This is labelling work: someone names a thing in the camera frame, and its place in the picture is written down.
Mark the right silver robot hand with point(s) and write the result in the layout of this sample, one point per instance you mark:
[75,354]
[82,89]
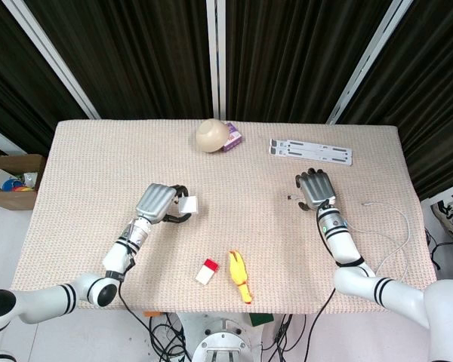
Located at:
[317,188]

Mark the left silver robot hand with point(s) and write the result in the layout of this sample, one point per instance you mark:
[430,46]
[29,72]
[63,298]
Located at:
[156,201]

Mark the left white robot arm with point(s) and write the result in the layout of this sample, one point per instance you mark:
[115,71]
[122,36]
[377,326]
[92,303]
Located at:
[53,298]

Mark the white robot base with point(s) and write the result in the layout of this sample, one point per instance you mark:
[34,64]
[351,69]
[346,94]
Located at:
[220,339]

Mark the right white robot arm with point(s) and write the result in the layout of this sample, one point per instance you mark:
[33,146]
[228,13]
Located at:
[392,294]

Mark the silver folding stand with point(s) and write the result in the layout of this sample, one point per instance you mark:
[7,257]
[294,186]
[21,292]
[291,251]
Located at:
[309,151]

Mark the beige woven tablecloth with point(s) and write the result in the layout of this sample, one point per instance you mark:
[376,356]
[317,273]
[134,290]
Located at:
[98,169]

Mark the beige bowl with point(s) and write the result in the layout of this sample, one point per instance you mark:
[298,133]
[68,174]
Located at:
[210,135]

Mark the red and white box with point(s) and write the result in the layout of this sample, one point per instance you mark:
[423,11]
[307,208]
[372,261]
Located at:
[207,272]

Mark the small purple box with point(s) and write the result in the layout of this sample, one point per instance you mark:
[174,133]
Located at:
[234,137]

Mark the yellow rubber chicken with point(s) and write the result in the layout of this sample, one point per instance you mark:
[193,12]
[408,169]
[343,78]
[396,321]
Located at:
[238,271]

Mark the orange block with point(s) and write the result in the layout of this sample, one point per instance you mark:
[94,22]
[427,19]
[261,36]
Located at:
[151,313]

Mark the black curtain panel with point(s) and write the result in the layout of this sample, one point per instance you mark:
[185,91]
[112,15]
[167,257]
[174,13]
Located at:
[430,94]
[136,56]
[294,56]
[15,94]

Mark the green block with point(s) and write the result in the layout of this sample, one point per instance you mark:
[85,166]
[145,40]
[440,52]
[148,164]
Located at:
[261,319]

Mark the cardboard box with clutter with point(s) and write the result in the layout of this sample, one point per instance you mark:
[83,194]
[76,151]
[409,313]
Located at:
[11,196]

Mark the white frame post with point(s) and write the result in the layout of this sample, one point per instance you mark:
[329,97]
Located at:
[53,56]
[216,56]
[370,60]

